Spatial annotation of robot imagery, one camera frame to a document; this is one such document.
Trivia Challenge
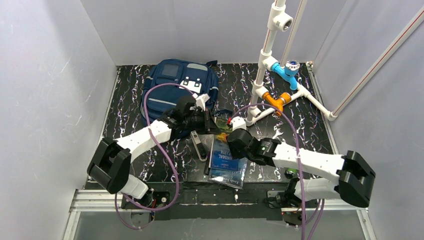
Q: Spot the Animal Farm book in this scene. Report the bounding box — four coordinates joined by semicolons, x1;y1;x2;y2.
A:
209;117;239;171

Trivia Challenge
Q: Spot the blue book underneath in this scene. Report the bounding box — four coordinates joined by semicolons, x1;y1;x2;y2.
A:
209;158;248;190

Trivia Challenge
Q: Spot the navy blue student backpack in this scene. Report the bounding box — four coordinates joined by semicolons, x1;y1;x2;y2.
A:
140;59;220;127

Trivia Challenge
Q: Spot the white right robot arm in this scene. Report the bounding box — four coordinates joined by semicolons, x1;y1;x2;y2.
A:
226;128;376;208

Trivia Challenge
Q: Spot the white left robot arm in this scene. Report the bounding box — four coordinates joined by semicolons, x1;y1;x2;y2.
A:
87;94;221;199

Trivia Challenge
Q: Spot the silver wrench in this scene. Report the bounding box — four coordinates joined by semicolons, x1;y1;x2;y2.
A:
272;128;284;139

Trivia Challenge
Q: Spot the purple black marker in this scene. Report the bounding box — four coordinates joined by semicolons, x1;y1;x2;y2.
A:
203;159;211;176

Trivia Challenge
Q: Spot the green white plastic tap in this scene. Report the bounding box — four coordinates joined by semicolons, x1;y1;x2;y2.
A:
284;168;298;178

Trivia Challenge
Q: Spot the orange plastic tap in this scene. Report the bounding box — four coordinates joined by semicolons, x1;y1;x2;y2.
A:
262;91;292;112

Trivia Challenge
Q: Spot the blue plastic tap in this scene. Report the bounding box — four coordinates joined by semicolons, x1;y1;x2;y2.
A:
270;60;300;91

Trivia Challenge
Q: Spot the thin white rear pole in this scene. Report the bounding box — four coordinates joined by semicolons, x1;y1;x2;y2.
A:
280;0;308;66

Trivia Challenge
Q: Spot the white pole with red stripe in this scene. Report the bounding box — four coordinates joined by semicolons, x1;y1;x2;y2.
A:
327;6;424;121

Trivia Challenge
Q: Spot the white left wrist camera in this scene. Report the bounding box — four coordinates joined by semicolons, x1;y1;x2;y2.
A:
192;93;210;111

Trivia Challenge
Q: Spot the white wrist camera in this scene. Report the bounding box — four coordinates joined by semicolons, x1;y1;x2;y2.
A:
192;93;210;111
229;116;247;131

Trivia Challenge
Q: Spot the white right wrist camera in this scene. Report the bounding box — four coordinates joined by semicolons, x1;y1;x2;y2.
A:
229;116;247;131

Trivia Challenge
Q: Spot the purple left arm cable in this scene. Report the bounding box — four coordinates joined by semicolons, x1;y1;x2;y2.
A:
114;82;196;231

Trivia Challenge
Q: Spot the white PVC pipe frame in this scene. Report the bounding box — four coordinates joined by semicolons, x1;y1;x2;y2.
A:
245;0;337;127

